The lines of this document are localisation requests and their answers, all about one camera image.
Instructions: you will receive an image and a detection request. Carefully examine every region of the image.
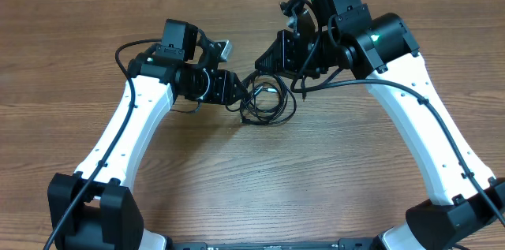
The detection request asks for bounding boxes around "black usb cable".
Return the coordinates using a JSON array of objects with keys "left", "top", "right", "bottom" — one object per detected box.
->
[{"left": 224, "top": 70, "right": 297, "bottom": 127}]

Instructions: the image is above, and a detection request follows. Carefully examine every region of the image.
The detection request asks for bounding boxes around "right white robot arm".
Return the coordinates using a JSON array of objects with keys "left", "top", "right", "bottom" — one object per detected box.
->
[{"left": 255, "top": 0, "right": 504, "bottom": 249}]

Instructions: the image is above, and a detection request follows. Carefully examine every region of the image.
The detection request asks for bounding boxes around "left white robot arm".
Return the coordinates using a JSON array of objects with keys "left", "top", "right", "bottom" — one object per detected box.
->
[{"left": 44, "top": 19, "right": 246, "bottom": 249}]

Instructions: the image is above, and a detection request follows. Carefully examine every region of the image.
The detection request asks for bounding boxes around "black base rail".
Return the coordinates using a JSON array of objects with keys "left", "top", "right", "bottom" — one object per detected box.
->
[{"left": 161, "top": 234, "right": 449, "bottom": 250}]

